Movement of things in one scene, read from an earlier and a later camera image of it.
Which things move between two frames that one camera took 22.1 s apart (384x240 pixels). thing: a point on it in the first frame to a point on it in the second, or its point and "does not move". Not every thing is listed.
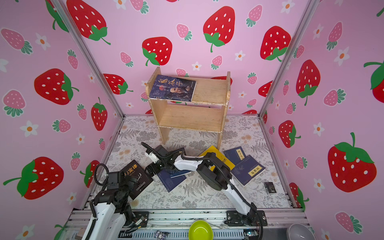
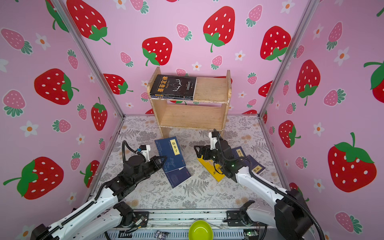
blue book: (179, 172) to (169, 148)
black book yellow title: (134, 170) to (174, 85)
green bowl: (200, 230) does not move
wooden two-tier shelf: (205, 112) does not move
